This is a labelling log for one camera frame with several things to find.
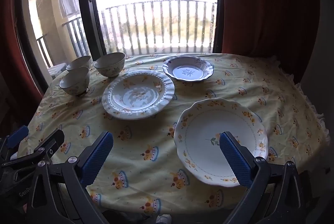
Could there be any red curtain right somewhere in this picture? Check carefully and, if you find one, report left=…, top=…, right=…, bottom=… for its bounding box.
left=221, top=0, right=320, bottom=82

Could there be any white outdoor unit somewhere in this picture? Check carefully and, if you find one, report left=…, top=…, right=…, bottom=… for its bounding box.
left=48, top=63, right=67, bottom=79

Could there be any white shoe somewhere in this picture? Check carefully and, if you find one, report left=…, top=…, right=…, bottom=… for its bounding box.
left=155, top=214, right=172, bottom=224

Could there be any beaded rim yellow flower plate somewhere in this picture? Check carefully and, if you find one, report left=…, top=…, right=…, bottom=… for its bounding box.
left=102, top=70, right=175, bottom=120

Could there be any floral ceramic bowl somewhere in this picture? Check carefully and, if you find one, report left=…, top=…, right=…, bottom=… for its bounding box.
left=59, top=67, right=89, bottom=96
left=94, top=52, right=126, bottom=78

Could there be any scalloped yellow flower plate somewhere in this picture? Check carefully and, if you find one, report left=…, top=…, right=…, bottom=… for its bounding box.
left=174, top=98, right=269, bottom=187

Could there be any balcony railing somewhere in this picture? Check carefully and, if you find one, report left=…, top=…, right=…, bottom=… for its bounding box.
left=29, top=0, right=217, bottom=68

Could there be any red curtain left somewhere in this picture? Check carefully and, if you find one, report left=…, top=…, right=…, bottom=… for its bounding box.
left=1, top=0, right=42, bottom=104

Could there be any black window frame post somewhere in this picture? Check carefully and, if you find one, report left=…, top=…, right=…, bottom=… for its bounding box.
left=79, top=0, right=106, bottom=61

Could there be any yellow patterned tablecloth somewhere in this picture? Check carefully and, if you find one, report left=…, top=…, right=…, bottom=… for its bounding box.
left=18, top=54, right=329, bottom=214

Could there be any red curtain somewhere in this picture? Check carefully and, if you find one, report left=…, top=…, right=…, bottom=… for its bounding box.
left=1, top=0, right=42, bottom=104
left=221, top=0, right=320, bottom=82

